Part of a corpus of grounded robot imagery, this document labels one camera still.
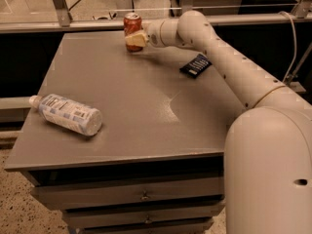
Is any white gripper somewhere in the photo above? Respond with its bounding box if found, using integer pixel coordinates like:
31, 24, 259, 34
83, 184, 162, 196
125, 19, 178, 48

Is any red coke can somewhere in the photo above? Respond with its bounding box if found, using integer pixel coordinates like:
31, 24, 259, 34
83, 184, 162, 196
123, 12, 142, 52

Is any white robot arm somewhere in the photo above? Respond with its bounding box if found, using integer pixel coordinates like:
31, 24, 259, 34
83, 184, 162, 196
125, 11, 312, 234

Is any dark blue snack packet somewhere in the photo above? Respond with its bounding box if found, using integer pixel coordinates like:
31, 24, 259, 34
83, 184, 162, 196
179, 54, 212, 79

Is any clear plastic water bottle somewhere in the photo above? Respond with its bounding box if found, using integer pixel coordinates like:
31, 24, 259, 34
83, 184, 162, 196
29, 94, 102, 137

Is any grey metal railing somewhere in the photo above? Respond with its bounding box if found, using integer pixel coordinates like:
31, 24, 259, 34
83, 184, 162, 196
0, 0, 311, 32

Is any grey cabinet top drawer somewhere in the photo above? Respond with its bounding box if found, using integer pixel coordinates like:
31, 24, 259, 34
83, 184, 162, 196
31, 177, 224, 210

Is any grey cabinet drawer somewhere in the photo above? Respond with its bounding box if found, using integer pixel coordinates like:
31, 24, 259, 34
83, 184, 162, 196
79, 217, 214, 234
31, 177, 224, 210
63, 201, 224, 228

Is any grey cabinet middle drawer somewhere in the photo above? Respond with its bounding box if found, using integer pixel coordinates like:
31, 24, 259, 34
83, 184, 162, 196
63, 201, 224, 228

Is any grey cabinet bottom drawer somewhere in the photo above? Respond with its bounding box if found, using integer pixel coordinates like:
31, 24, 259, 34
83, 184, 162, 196
79, 217, 214, 234

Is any white cable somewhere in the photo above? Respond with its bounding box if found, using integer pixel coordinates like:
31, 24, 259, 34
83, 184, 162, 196
278, 11, 298, 84

